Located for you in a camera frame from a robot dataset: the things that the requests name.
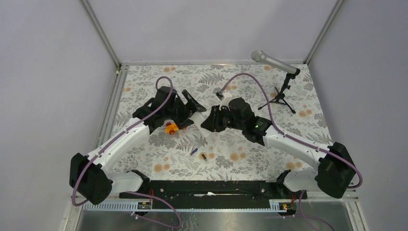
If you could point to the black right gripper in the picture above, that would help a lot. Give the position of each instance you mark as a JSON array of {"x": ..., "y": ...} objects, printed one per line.
[{"x": 212, "y": 123}]

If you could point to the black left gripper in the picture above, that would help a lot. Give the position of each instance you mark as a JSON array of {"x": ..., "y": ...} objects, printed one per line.
[{"x": 191, "y": 106}]

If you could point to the white remote control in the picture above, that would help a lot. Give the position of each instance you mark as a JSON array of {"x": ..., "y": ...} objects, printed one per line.
[{"x": 198, "y": 119}]

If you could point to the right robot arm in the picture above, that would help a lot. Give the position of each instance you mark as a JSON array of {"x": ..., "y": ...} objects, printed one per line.
[{"x": 332, "y": 166}]

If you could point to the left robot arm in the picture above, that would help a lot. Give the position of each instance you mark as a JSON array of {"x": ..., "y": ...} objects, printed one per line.
[{"x": 91, "y": 175}]

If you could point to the orange toy car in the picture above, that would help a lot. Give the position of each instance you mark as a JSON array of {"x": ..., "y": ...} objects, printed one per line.
[{"x": 171, "y": 128}]

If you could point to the black microphone tripod stand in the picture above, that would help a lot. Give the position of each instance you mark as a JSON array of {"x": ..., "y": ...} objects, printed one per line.
[{"x": 280, "y": 97}]

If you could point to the floral patterned table mat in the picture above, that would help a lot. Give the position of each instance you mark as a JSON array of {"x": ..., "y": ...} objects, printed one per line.
[{"x": 230, "y": 155}]

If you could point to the silver microphone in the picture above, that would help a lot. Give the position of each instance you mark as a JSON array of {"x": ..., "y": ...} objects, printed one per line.
[{"x": 261, "y": 57}]

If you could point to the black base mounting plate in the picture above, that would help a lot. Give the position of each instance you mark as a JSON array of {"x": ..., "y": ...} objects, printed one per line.
[{"x": 202, "y": 194}]

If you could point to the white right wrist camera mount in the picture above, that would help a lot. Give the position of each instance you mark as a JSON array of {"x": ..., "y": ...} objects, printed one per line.
[{"x": 225, "y": 97}]

